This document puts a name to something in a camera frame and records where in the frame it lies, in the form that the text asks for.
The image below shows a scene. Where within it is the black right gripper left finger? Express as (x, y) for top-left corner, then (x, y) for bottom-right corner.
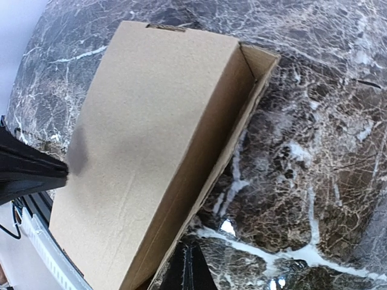
(160, 242), (190, 290)

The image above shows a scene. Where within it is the brown cardboard paper box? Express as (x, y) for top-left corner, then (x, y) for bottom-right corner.
(49, 21), (279, 289)

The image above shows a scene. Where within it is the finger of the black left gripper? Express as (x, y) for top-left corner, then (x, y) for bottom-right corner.
(1, 115), (68, 177)
(1, 173), (67, 205)

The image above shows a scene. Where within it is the white slotted cable duct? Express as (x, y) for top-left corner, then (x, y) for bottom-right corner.
(21, 208), (92, 290)

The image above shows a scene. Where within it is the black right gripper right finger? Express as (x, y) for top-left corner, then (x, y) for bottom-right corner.
(189, 243), (218, 290)

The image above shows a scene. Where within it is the black front table rail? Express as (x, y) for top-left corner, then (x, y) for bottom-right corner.
(21, 190), (91, 290)

